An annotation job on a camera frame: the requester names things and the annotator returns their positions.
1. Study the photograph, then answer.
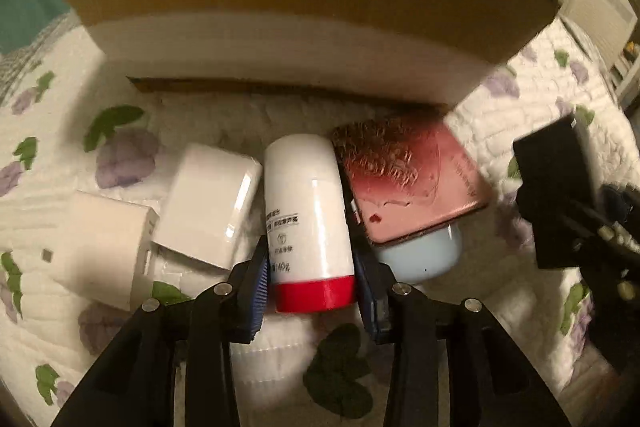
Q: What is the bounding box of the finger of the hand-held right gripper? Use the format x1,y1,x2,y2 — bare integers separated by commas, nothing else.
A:
565,184,640,268

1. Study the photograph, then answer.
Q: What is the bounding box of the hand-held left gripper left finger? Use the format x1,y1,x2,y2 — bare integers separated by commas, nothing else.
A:
51,234,270,427

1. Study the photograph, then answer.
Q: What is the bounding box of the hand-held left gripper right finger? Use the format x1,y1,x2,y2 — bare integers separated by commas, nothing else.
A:
344,194,572,427

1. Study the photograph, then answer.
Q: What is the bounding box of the black rectangular box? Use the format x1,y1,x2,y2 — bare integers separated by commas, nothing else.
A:
513,115,599,270

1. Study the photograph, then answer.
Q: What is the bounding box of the white bottle with red cap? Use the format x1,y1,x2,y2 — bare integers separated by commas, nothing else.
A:
263,133,357,313

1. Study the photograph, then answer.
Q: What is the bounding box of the cardboard box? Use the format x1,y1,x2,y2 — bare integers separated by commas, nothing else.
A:
54,0,563,112

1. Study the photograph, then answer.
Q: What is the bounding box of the light blue rounded case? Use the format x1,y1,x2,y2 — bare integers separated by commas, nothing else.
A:
376,224,463,284

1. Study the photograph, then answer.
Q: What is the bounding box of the white rounded box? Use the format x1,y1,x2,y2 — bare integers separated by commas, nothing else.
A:
150,143,264,271

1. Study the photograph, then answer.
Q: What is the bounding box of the pink flat box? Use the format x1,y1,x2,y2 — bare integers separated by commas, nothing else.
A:
332,118,494,247

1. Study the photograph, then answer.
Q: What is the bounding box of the white square box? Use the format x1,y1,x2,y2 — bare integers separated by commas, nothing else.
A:
51,190,160,311

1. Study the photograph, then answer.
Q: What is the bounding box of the floral quilted blanket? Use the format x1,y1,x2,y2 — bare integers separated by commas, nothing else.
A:
0,14,640,427

